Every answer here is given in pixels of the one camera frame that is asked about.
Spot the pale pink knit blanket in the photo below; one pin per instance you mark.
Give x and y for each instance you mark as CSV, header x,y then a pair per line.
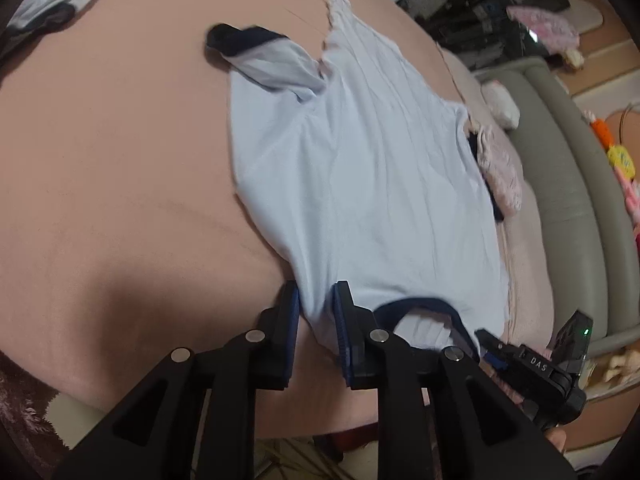
x,y
525,260

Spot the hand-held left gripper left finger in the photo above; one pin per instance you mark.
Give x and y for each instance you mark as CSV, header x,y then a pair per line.
x,y
291,340

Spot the yellow toy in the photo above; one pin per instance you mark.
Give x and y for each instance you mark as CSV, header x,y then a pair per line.
x,y
620,160

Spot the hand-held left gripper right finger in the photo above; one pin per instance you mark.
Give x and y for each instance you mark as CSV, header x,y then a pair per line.
x,y
345,345

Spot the grey-green sofa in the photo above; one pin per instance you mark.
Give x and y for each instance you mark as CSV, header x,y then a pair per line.
x,y
565,185

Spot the white rolled cloth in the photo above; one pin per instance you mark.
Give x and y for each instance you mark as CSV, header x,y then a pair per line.
x,y
502,102

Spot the pink floral cloth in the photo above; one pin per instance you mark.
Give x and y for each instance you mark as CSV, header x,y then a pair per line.
x,y
545,27

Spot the pale floral garment navy trim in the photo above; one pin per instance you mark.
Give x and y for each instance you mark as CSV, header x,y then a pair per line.
x,y
500,175

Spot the fuzzy rug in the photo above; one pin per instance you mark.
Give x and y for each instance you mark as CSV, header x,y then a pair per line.
x,y
25,410

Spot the orange toy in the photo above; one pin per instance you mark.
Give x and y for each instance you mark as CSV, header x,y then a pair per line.
x,y
601,132

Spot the bed with pink sheet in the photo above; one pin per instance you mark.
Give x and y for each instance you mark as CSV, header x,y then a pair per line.
x,y
125,160

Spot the dark cabinet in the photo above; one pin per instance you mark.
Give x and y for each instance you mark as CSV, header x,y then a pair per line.
x,y
475,20

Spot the person's right hand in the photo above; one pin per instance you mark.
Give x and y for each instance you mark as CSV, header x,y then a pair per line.
x,y
556,441

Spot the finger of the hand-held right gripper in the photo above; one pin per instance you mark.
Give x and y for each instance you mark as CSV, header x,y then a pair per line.
x,y
491,347

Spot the light blue shirt navy collar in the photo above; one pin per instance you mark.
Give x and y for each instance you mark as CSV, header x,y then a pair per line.
x,y
360,160

